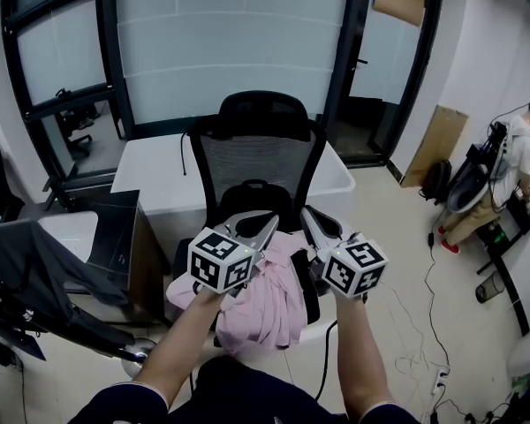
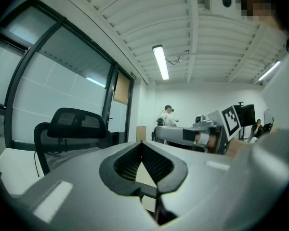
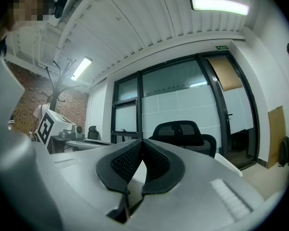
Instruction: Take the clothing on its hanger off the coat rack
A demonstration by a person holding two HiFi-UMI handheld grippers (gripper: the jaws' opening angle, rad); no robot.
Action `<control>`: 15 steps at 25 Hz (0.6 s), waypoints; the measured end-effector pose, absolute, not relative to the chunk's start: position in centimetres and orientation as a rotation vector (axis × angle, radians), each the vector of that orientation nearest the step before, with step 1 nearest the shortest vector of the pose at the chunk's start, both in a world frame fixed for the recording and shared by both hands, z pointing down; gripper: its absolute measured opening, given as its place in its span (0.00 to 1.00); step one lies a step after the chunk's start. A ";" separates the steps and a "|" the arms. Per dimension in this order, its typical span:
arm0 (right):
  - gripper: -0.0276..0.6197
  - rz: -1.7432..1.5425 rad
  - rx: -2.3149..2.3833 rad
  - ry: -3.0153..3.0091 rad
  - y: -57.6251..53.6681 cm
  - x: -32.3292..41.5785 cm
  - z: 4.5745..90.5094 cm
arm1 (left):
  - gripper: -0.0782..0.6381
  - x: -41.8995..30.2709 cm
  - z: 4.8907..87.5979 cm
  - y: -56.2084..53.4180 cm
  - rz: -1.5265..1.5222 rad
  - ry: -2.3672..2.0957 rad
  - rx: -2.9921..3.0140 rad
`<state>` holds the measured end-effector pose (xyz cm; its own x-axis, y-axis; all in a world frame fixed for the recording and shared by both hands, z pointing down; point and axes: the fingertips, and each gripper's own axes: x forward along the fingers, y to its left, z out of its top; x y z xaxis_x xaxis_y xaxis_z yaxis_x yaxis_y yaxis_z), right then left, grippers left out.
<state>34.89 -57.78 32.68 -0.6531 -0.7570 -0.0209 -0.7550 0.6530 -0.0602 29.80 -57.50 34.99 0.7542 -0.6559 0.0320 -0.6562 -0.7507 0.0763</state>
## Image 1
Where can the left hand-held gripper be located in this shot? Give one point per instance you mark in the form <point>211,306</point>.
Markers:
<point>216,263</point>

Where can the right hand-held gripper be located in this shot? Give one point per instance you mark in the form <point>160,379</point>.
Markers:
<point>358,267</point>

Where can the pink shirt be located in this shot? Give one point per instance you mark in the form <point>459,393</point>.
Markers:
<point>269,303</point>

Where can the person's right forearm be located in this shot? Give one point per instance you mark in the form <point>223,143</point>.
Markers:
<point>364,351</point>

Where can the person's left forearm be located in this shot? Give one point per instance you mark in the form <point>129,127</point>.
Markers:
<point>181,338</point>

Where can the black mesh office chair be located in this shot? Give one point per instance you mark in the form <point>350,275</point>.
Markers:
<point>256,157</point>

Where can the white desk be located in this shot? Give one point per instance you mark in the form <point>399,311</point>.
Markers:
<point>159,179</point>

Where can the black backpack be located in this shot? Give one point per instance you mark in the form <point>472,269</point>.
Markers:
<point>437,179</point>

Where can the leaning cardboard sheet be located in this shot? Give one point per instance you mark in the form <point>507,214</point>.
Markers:
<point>435,148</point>

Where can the dark grey cabinet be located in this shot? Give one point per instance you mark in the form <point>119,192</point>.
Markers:
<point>119,236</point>

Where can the white shell backpack device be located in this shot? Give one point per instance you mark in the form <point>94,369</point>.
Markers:
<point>466,190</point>

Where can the black mesh wastebasket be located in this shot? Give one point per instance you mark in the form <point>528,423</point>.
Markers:
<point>488,287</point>

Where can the person's shirt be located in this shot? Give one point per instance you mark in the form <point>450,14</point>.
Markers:
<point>247,395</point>

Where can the black shelf unit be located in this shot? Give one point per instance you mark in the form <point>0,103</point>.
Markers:
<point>508,267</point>

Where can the white power strip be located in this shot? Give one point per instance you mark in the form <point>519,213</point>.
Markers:
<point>439,380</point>

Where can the black coat rack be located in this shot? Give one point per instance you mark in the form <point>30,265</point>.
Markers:
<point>93,340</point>

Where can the dark grey garment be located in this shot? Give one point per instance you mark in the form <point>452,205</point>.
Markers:
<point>35,259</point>

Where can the black-framed glass partition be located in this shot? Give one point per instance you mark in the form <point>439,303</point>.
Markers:
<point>115,38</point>

